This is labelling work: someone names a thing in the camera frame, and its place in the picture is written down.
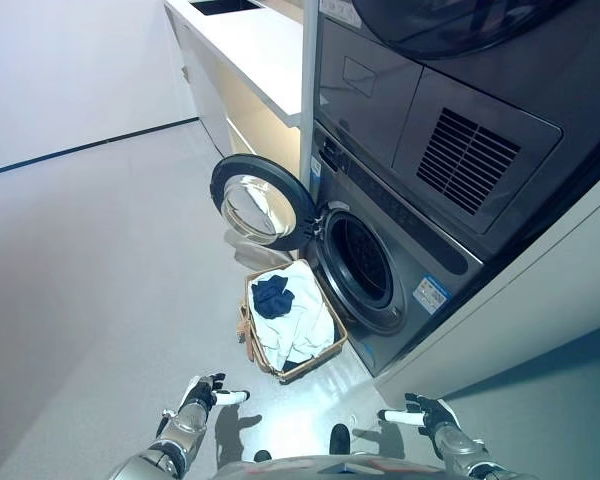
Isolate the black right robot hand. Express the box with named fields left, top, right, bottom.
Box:
left=377, top=392, right=461, bottom=438

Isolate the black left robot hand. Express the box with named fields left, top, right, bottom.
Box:
left=181, top=371, right=251, bottom=412

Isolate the wicker laundry basket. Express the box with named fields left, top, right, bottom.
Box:
left=237, top=258, right=349, bottom=385

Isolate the grey front-load washing machine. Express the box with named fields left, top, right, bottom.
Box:
left=307, top=121, right=485, bottom=379

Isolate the round washing machine door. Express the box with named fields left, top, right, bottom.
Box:
left=209, top=153, right=317, bottom=252

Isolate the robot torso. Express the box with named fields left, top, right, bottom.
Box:
left=214, top=453, right=449, bottom=480

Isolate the dark blue garment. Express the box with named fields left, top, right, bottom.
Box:
left=250, top=274, right=295, bottom=320

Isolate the white cloth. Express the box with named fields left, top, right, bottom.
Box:
left=248, top=261, right=336, bottom=370

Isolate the white side cabinet panel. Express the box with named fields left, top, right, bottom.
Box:
left=372, top=160, right=600, bottom=406

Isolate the dark grey stacked dryer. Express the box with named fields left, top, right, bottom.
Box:
left=312, top=0, right=600, bottom=261

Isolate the white counter cabinet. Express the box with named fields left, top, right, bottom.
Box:
left=162, top=0, right=305, bottom=160

